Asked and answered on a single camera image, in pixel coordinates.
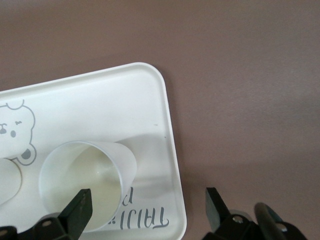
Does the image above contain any white rectangular tray bear print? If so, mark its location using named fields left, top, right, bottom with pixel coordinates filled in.
left=0, top=61, right=188, bottom=240

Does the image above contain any white plastic cup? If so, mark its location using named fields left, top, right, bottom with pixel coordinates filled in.
left=38, top=140, right=138, bottom=232

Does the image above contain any white paper cup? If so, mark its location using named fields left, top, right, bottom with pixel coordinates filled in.
left=0, top=157, right=24, bottom=206

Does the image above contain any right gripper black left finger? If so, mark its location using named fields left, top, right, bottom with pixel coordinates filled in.
left=0, top=188, right=94, bottom=240

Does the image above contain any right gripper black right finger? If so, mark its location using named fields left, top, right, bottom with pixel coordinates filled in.
left=202, top=187, right=261, bottom=240

